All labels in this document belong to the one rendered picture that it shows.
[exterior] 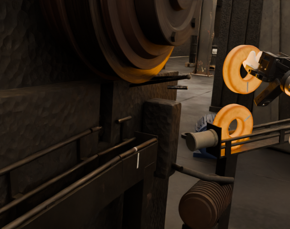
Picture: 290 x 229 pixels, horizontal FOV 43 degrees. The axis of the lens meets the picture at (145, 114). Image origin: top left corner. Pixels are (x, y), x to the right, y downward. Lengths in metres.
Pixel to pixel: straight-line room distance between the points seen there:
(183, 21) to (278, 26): 2.67
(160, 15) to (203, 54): 9.04
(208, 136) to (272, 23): 2.46
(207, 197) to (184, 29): 0.53
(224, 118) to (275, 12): 2.41
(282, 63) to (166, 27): 0.46
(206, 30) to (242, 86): 8.57
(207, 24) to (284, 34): 6.34
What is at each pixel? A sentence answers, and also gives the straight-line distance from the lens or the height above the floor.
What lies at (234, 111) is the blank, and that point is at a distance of 1.26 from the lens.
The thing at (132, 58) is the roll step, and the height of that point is 0.94.
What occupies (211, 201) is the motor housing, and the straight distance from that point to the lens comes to 1.16.
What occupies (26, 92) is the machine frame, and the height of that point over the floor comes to 0.87.
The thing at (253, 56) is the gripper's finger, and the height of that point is 0.95.
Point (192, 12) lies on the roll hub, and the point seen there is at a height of 1.06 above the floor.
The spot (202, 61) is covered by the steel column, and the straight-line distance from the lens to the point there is 9.81.
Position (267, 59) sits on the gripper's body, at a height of 0.95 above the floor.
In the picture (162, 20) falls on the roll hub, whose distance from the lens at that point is 0.77.
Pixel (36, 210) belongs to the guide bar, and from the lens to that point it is 0.67.
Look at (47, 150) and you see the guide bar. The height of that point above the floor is 0.75.
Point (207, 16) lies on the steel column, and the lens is 9.79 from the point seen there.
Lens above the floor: 1.00
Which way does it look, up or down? 13 degrees down
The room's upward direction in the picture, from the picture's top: 4 degrees clockwise
